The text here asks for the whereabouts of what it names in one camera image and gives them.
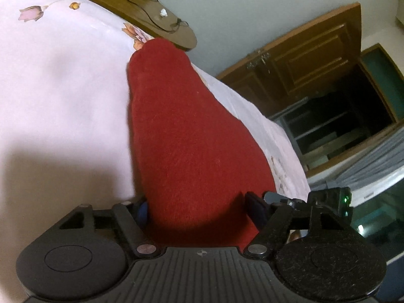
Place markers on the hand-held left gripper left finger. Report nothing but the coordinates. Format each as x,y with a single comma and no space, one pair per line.
142,213

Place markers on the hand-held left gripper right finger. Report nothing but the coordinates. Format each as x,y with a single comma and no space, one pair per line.
256,210

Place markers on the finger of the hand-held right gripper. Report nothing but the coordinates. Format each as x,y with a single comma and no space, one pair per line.
272,197

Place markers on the red fleece garment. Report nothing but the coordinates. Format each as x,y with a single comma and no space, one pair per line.
189,132

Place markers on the grey curtain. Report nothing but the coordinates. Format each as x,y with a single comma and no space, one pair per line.
369,164

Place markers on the grey metal shelf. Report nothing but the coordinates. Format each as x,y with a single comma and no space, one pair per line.
315,132

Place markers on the teal framed door panel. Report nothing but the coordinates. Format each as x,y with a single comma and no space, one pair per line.
383,79

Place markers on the metal door latch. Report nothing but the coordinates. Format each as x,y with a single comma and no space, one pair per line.
258,60

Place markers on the wooden panel door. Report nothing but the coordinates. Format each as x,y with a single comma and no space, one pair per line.
309,53

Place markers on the pink floral bed sheet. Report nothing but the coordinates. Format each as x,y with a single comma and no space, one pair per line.
63,85

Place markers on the small white object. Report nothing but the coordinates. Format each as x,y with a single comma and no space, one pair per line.
163,13

